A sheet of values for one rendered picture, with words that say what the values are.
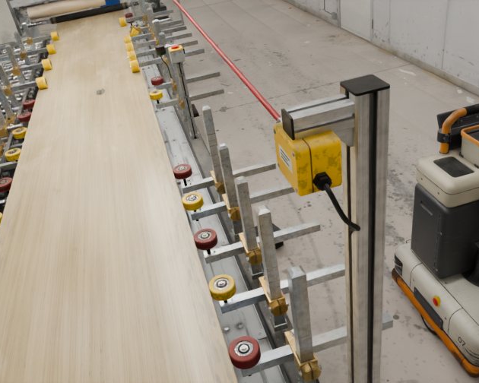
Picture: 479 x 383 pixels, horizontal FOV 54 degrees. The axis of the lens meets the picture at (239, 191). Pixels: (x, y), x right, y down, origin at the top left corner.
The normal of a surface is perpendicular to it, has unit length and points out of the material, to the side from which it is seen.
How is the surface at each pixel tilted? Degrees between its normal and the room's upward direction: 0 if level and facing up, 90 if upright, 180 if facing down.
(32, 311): 0
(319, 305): 0
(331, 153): 90
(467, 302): 0
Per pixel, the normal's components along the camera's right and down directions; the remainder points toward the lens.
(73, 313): -0.14, -0.83
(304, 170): 0.26, 0.50
